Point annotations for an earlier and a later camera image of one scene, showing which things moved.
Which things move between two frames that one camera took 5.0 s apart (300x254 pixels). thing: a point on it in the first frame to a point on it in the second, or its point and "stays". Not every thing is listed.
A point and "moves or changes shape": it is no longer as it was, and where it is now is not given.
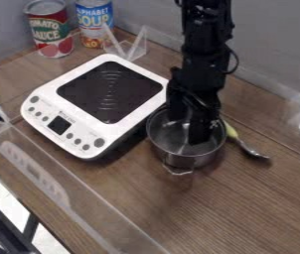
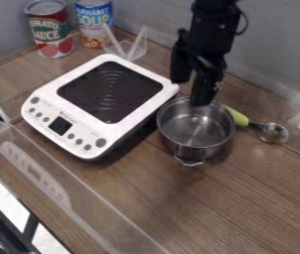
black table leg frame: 13,240 stays
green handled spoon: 234,136 to 274,132
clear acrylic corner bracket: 132,51 stays
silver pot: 169,141 moves or changes shape
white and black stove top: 92,111 stays
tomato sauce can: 51,28 stays
